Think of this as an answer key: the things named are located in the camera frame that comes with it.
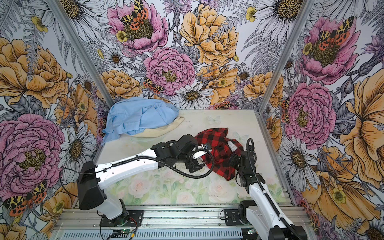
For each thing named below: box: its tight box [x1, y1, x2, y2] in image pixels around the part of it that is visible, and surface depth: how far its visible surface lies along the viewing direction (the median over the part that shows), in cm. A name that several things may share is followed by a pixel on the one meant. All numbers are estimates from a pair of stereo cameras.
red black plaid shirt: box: [195, 128, 244, 181], surface depth 93 cm
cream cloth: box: [130, 116, 185, 138], surface depth 109 cm
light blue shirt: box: [101, 97, 180, 146], surface depth 112 cm
